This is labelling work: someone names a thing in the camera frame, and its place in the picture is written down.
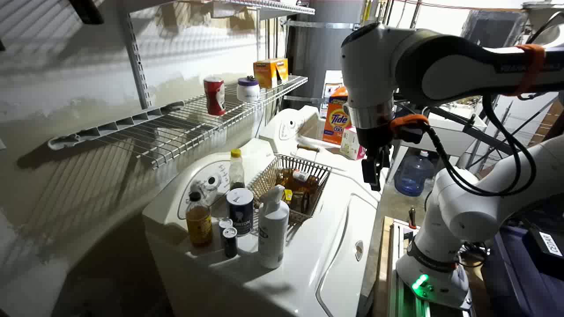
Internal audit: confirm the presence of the blue storage bin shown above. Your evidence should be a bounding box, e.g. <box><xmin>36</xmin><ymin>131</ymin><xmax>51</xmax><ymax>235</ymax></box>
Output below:
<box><xmin>481</xmin><ymin>226</ymin><xmax>564</xmax><ymax>317</ymax></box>

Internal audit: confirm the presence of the white wire metal rack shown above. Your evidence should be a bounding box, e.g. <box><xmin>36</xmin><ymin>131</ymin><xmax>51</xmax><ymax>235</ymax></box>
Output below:
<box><xmin>45</xmin><ymin>75</ymin><xmax>310</xmax><ymax>168</ymax></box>

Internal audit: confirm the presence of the amber jar on shelf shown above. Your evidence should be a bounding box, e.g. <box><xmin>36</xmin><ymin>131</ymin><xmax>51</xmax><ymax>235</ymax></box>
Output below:
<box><xmin>251</xmin><ymin>57</ymin><xmax>290</xmax><ymax>92</ymax></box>

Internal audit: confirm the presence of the amber bottle with black cap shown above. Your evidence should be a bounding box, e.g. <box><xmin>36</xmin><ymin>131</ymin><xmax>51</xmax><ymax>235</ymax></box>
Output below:
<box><xmin>185</xmin><ymin>191</ymin><xmax>214</xmax><ymax>249</ymax></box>

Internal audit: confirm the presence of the blue water jug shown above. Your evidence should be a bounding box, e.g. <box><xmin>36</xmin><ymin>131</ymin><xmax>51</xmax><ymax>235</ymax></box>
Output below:
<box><xmin>392</xmin><ymin>149</ymin><xmax>437</xmax><ymax>200</ymax></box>

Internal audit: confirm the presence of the white shelf upright rail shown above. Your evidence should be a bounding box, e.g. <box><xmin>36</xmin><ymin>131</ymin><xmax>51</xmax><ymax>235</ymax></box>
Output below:
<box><xmin>119</xmin><ymin>11</ymin><xmax>155</xmax><ymax>112</ymax></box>

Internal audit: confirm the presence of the wooden platform board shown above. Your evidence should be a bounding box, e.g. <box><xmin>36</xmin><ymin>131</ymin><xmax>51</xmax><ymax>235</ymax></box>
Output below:
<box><xmin>373</xmin><ymin>216</ymin><xmax>412</xmax><ymax>317</ymax></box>

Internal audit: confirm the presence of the wire basket with wooden handles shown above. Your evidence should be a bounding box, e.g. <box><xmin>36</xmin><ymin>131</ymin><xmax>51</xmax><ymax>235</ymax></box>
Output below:
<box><xmin>248</xmin><ymin>154</ymin><xmax>333</xmax><ymax>230</ymax></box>

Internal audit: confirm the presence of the tall white plastic bottle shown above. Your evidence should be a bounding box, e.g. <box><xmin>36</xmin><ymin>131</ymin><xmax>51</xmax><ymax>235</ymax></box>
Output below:
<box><xmin>257</xmin><ymin>184</ymin><xmax>290</xmax><ymax>272</ymax></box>

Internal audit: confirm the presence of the orange Tide detergent box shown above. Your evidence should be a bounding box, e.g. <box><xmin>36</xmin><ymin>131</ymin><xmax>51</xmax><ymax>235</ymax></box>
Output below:
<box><xmin>320</xmin><ymin>87</ymin><xmax>354</xmax><ymax>147</ymax></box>

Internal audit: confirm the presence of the red can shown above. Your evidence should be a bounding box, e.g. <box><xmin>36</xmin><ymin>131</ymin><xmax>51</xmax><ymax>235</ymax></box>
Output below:
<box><xmin>202</xmin><ymin>77</ymin><xmax>227</xmax><ymax>119</ymax></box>

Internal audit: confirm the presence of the white jar with purple lid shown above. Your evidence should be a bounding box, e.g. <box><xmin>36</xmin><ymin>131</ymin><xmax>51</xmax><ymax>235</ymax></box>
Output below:
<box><xmin>236</xmin><ymin>77</ymin><xmax>262</xmax><ymax>107</ymax></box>

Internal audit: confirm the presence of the white dryer machine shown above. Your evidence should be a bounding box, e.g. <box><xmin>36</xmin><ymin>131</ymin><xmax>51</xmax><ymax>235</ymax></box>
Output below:
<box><xmin>260</xmin><ymin>105</ymin><xmax>394</xmax><ymax>179</ymax></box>

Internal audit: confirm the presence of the white wire shelf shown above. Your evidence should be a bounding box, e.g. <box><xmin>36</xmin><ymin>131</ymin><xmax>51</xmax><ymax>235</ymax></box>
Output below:
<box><xmin>209</xmin><ymin>0</ymin><xmax>317</xmax><ymax>20</ymax></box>

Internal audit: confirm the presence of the white washing machine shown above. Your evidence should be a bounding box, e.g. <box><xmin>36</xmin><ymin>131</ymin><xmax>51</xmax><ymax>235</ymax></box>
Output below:
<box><xmin>140</xmin><ymin>138</ymin><xmax>384</xmax><ymax>317</ymax></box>

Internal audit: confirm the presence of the black box with white label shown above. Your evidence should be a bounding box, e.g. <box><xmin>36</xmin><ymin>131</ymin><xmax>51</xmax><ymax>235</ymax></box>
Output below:
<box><xmin>523</xmin><ymin>226</ymin><xmax>564</xmax><ymax>279</ymax></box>

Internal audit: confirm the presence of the dark background door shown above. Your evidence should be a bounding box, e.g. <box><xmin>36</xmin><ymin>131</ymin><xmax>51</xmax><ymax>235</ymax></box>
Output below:
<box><xmin>463</xmin><ymin>10</ymin><xmax>525</xmax><ymax>50</ymax></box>

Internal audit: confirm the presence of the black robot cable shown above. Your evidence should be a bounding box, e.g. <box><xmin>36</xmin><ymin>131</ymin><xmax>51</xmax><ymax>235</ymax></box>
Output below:
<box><xmin>421</xmin><ymin>94</ymin><xmax>539</xmax><ymax>200</ymax></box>

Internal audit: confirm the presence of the brown bottle with white cap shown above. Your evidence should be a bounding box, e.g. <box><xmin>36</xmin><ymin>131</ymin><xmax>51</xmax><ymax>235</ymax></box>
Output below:
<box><xmin>290</xmin><ymin>170</ymin><xmax>322</xmax><ymax>195</ymax></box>

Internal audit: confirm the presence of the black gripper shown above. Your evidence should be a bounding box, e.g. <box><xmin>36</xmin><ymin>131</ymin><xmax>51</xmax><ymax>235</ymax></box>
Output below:
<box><xmin>357</xmin><ymin>126</ymin><xmax>394</xmax><ymax>193</ymax></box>

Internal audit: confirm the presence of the blue and white canister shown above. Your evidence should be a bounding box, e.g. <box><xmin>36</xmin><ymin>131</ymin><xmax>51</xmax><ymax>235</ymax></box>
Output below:
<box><xmin>225</xmin><ymin>188</ymin><xmax>255</xmax><ymax>237</ymax></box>

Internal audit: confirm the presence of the small dark bottle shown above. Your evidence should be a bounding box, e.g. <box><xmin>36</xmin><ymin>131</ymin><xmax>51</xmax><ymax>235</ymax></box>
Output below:
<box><xmin>220</xmin><ymin>226</ymin><xmax>239</xmax><ymax>260</ymax></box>

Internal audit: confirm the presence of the dark round jar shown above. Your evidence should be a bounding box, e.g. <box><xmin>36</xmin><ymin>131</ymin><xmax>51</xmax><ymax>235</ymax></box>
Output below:
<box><xmin>290</xmin><ymin>191</ymin><xmax>313</xmax><ymax>216</ymax></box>

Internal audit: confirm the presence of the clear bottle with yellow cap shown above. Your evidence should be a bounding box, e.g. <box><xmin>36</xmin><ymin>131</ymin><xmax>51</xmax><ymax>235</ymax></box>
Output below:
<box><xmin>227</xmin><ymin>149</ymin><xmax>246</xmax><ymax>191</ymax></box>

